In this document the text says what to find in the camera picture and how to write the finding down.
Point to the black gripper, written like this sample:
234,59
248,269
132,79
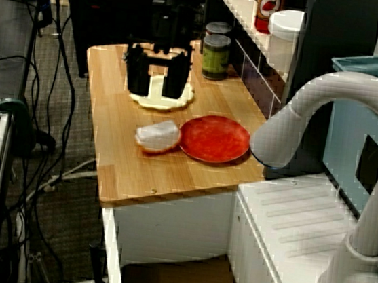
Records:
169,43

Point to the cream scalloped plate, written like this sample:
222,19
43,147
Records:
166,104

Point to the green peas can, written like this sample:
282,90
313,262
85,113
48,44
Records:
215,59

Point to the orange beans can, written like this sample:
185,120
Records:
219,29

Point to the red round plate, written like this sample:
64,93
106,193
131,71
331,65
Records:
214,139

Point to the white tiled shelf ledge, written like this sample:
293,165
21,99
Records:
239,3

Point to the brass counter screw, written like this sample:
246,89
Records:
152,190

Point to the red tomato label container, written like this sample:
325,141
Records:
268,10

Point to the white lidded tub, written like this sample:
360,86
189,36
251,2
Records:
282,39

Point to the white sink with drainboard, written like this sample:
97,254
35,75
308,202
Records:
287,210

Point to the black hutch wide panel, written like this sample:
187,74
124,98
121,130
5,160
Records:
342,29

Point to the grey curved faucet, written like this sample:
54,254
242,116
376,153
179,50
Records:
352,88

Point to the teal plastic bin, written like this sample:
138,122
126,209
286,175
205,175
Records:
347,132

